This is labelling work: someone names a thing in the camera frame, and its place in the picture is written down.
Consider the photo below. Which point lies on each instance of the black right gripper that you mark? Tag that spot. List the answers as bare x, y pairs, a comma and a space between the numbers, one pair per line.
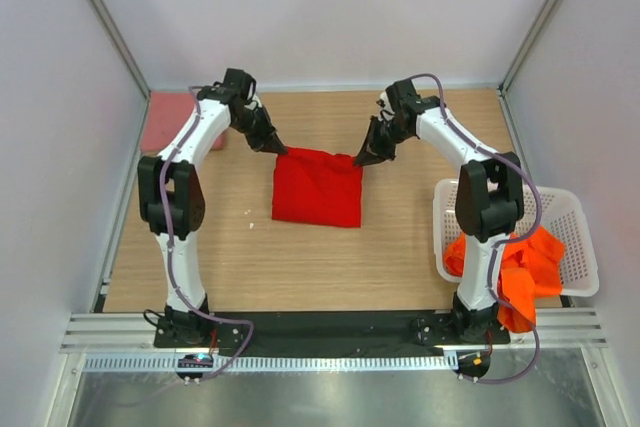
367, 155

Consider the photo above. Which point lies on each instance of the orange crumpled t shirt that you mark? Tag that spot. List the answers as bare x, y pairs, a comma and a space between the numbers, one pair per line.
529, 270

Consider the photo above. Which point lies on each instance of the red t shirt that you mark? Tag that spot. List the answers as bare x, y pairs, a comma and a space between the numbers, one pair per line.
317, 188

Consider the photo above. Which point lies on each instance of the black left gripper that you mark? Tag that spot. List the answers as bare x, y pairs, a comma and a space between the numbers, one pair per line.
267, 140

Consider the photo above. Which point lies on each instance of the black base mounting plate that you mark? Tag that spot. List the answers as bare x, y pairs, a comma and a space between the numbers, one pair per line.
399, 333

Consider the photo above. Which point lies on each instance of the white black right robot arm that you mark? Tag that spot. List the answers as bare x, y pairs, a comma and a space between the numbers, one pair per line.
489, 200

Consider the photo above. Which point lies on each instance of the aluminium frame rail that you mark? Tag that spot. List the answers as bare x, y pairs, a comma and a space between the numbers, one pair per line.
557, 328

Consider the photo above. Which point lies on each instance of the white slotted cable duct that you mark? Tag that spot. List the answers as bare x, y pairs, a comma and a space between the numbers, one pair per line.
184, 363

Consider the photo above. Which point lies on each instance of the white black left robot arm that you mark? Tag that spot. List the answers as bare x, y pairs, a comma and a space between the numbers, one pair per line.
172, 203

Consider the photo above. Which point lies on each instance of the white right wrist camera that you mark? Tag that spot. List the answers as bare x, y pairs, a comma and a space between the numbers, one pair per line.
382, 101

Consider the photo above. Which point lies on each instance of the pink folded t shirt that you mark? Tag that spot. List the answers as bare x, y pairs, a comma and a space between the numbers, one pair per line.
168, 112

